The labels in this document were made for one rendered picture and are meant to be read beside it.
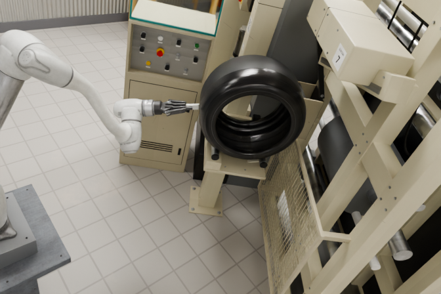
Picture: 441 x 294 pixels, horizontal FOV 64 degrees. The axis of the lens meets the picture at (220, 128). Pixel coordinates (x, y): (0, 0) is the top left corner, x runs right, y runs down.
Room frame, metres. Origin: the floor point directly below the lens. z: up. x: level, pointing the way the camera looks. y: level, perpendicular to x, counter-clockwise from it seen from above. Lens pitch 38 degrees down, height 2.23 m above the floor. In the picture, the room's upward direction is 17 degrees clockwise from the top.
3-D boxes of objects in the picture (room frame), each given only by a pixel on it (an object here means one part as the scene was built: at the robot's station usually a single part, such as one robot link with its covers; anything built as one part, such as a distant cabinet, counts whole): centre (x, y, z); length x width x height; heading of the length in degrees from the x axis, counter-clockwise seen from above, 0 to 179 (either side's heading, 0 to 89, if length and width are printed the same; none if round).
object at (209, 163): (1.62, 0.02, 0.83); 0.36 x 0.09 x 0.06; 11
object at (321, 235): (1.48, -0.49, 0.65); 0.90 x 0.02 x 0.70; 11
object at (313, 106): (1.93, -0.45, 1.05); 0.20 x 0.15 x 0.30; 11
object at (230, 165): (1.64, -0.12, 0.80); 0.37 x 0.36 x 0.02; 101
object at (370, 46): (1.58, -0.44, 1.71); 0.61 x 0.25 x 0.15; 11
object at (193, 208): (1.89, -0.05, 0.01); 0.27 x 0.27 x 0.02; 11
